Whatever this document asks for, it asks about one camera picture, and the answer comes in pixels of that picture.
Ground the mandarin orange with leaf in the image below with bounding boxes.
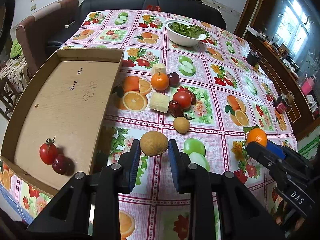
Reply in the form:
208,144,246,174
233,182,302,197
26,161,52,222
243,125,267,147

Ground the red jujube date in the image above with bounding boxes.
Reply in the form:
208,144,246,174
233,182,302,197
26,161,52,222
169,100,184,118

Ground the right hand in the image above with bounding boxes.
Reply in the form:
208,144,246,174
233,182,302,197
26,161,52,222
272,200,305,238

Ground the red-label jam jar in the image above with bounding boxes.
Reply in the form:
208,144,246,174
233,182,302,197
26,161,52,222
273,91,295,114

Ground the dark plum in box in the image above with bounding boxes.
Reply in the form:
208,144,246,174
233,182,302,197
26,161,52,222
52,154,70,175

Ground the stemmed tomato in box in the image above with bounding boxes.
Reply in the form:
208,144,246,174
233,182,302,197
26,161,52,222
39,137,58,165

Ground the shallow cardboard box tray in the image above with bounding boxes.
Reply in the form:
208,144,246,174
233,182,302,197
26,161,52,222
1,48,124,196

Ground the dark red jujube right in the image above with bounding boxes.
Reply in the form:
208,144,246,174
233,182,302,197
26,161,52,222
177,86,196,105

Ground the large red tomato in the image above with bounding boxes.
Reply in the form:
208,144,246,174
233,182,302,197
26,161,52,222
172,91,192,109

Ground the peeled corn piece near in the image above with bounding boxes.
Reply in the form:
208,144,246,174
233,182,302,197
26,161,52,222
150,92,170,113

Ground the peeled corn piece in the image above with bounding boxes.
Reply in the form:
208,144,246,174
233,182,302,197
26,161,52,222
150,92,170,113
151,63,167,76

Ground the black cup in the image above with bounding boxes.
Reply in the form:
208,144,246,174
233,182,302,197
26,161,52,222
246,50,260,67

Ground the mandarin orange far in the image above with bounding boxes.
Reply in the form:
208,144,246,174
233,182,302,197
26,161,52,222
150,72,169,91

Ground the dark red plum far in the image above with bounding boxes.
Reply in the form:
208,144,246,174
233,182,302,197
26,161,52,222
167,72,180,87

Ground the fruit-print pink tablecloth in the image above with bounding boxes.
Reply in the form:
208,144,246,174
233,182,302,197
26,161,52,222
1,9,297,239

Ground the peeled corn piece far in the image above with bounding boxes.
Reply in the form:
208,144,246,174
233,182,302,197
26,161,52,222
151,63,167,76

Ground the wooden stool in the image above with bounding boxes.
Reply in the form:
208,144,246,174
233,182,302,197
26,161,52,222
1,76,22,121

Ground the green leafy salad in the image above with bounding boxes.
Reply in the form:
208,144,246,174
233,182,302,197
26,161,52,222
169,22,205,38

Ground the white bowl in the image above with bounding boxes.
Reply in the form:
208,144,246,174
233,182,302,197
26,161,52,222
164,20,206,47

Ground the floral covered seat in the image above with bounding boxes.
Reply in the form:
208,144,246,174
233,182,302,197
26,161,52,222
1,55,32,93

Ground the black leather sofa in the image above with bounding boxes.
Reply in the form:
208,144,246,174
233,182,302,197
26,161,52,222
48,0,226,50

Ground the maroon armchair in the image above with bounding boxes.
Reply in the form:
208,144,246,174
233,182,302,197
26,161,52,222
16,0,79,75

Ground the green cushion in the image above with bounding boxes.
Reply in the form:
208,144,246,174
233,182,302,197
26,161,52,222
10,39,23,59

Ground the red item on sofa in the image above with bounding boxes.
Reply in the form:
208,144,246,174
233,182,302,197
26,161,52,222
146,5,161,12

